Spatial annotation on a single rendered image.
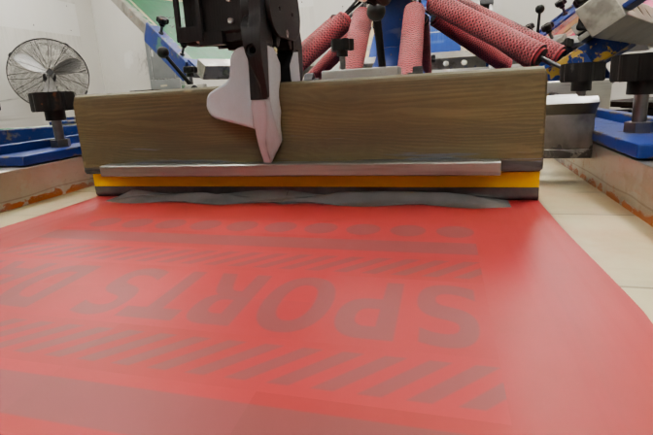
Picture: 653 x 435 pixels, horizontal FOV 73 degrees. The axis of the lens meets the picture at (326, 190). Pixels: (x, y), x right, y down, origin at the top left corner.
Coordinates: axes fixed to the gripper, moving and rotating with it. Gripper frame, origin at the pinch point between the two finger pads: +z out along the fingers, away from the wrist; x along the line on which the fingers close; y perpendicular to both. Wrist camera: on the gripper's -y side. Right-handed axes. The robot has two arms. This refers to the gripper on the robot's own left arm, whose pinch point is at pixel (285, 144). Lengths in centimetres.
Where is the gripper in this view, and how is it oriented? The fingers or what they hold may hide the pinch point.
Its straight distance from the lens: 38.6
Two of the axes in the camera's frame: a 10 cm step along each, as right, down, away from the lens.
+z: 0.5, 9.7, 2.2
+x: -2.5, 2.3, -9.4
